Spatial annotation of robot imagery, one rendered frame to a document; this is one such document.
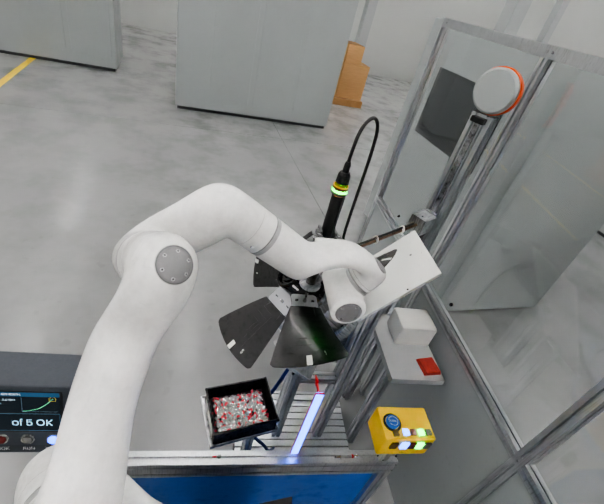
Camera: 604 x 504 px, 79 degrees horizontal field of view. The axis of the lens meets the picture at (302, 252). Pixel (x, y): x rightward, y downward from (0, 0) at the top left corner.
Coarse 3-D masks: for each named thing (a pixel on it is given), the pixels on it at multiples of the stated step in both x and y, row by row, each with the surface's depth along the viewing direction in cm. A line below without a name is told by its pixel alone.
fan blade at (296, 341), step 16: (288, 320) 117; (304, 320) 117; (320, 320) 118; (288, 336) 112; (304, 336) 111; (320, 336) 112; (336, 336) 113; (288, 352) 108; (304, 352) 107; (320, 352) 107; (336, 352) 107
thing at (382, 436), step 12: (384, 408) 111; (396, 408) 112; (408, 408) 113; (420, 408) 114; (372, 420) 113; (384, 420) 108; (408, 420) 110; (420, 420) 111; (372, 432) 112; (384, 432) 105; (432, 432) 109; (384, 444) 105
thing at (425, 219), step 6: (426, 210) 156; (414, 216) 151; (420, 216) 151; (426, 216) 152; (432, 216) 153; (408, 222) 154; (414, 222) 152; (420, 222) 150; (426, 222) 148; (432, 222) 153; (414, 228) 152; (420, 228) 150; (426, 228) 152; (420, 234) 151
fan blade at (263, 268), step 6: (258, 258) 158; (258, 264) 158; (264, 264) 153; (258, 270) 157; (264, 270) 153; (270, 270) 149; (276, 270) 145; (258, 276) 158; (264, 276) 154; (270, 276) 150; (276, 276) 146; (258, 282) 158; (264, 282) 154; (270, 282) 151; (276, 282) 147
